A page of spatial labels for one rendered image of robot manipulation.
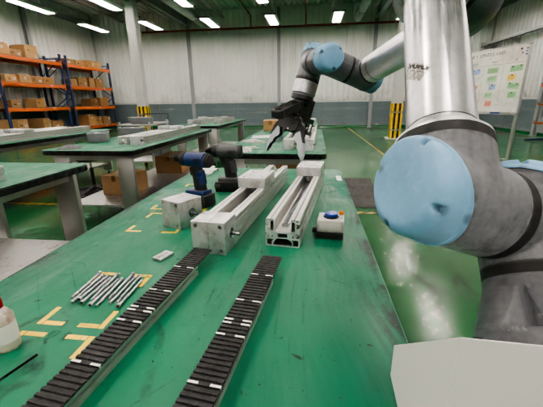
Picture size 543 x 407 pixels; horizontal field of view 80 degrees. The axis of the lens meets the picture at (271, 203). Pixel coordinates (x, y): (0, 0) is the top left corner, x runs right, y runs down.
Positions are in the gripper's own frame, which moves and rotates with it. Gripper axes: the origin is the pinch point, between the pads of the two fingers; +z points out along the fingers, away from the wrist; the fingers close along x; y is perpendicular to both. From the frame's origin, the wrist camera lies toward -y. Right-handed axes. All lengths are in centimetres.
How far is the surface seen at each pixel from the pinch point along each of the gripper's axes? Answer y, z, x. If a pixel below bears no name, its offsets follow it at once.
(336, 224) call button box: 4.0, 14.6, -23.8
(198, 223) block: -27.4, 22.6, 0.3
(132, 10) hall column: 415, -265, 1052
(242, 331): -44, 28, -36
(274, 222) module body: -10.9, 18.0, -12.3
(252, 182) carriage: 8.9, 13.7, 17.4
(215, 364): -51, 29, -38
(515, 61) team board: 511, -206, 23
